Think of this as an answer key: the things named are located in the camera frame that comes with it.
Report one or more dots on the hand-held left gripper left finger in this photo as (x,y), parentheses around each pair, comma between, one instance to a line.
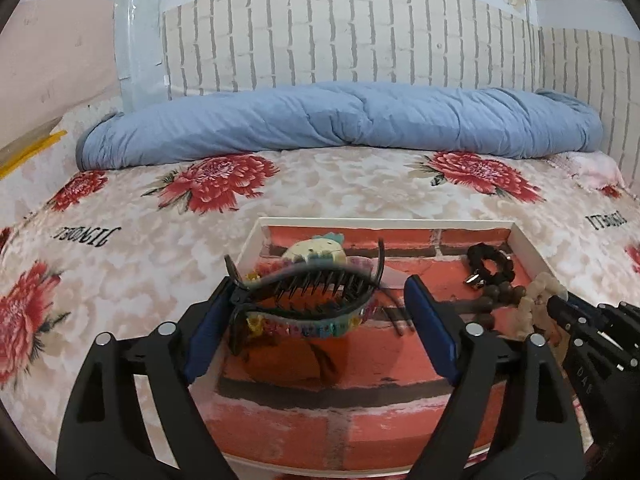
(205,332)

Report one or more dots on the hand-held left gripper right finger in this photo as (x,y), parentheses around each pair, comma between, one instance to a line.
(432,327)

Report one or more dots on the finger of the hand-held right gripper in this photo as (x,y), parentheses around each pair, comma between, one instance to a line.
(615,312)
(585,330)

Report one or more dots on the black scrunchie with metal charms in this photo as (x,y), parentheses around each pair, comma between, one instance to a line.
(492,260)

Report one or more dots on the colourful beaded hair clip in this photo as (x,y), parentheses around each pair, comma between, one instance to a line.
(300,331)

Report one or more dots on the black hair claw clip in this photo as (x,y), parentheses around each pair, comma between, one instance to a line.
(300,285)

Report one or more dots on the brick print jewelry tray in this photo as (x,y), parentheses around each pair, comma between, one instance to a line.
(310,410)

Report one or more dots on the plush ice cream hair clip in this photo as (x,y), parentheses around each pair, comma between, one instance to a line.
(312,250)

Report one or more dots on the red floral blanket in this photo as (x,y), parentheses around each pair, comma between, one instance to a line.
(125,240)

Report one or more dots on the rolled blue duvet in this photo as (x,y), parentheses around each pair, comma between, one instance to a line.
(325,120)

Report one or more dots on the yellow flat mat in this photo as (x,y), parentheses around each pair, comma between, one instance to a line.
(30,155)

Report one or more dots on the clear plastic sheet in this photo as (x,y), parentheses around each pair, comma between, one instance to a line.
(140,35)

